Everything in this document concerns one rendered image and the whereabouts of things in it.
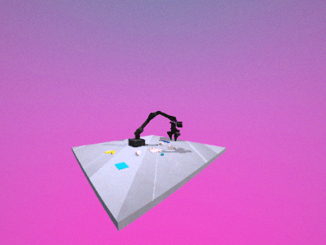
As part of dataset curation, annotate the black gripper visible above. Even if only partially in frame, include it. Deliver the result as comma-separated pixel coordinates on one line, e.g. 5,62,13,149
167,127,180,141

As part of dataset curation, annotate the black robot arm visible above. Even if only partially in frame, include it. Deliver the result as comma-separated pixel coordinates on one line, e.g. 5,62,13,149
133,111,183,140

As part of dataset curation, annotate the cyan flat plate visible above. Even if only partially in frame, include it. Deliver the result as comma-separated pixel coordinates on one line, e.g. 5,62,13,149
115,163,129,170

